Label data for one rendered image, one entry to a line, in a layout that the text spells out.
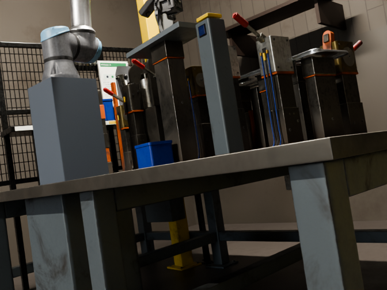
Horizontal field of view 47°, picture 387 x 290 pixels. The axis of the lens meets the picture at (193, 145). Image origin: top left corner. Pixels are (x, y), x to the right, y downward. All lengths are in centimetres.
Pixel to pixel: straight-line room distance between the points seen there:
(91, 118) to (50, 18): 297
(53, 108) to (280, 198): 319
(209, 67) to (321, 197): 70
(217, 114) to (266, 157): 56
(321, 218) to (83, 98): 119
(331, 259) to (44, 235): 120
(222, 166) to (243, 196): 392
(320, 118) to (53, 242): 105
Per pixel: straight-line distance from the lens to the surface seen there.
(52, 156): 178
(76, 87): 181
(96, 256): 143
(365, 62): 410
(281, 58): 147
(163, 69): 164
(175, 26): 152
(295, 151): 82
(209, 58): 143
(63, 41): 189
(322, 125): 152
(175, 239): 318
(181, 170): 101
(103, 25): 503
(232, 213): 498
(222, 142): 139
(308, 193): 87
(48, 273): 184
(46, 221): 177
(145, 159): 155
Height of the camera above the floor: 68
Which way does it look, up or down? 3 degrees up
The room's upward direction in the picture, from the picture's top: 9 degrees counter-clockwise
